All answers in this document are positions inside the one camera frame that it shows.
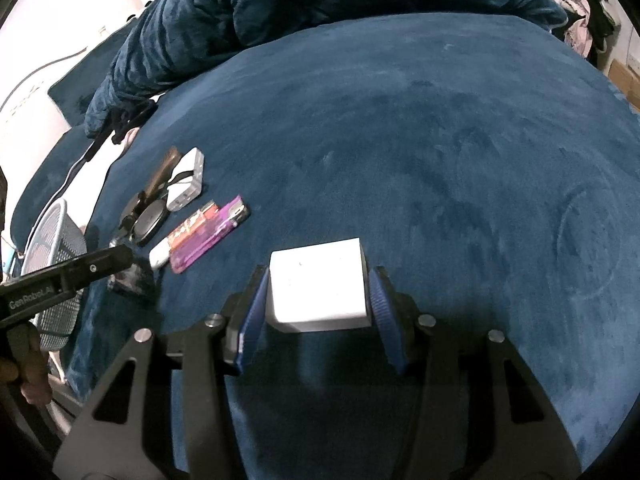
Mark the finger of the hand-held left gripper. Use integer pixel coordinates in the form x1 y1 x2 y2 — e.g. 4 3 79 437
92 246 135 282

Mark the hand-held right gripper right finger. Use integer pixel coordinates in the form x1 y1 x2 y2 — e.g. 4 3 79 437
367 266 583 480

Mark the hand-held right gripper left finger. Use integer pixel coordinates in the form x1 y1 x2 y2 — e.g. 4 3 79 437
52 265 271 480

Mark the black car key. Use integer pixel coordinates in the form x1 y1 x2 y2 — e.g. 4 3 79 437
107 257 156 301

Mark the light blue mesh basket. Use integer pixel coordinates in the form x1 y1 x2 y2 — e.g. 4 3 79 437
24 199 90 352

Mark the white charger plug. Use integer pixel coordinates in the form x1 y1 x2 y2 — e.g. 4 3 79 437
270 238 373 335

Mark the purple lighter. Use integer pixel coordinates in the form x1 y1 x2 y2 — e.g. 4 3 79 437
170 196 250 274

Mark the red and white lighter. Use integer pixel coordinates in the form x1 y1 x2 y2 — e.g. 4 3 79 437
167 201 218 251

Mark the white power bank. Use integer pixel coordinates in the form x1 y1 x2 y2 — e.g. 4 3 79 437
166 147 205 212

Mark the person's left hand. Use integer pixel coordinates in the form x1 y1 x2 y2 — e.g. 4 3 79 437
0 332 53 407

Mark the wooden comb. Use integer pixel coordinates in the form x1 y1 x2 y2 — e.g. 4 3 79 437
145 146 182 201

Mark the blue cover with white piping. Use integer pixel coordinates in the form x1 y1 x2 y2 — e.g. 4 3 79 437
10 125 118 246

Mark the blue velvet bed blanket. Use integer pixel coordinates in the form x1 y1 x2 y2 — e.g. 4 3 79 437
65 12 640 480

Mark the dark blue pillow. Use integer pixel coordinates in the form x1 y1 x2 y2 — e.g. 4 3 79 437
47 25 146 128

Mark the dark blue plush duvet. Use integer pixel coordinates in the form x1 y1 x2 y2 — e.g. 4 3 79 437
84 0 568 138

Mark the cardboard box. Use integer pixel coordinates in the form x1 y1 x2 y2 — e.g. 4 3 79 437
607 60 640 111

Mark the grey wall cable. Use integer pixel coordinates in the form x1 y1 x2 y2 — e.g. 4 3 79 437
0 47 90 111

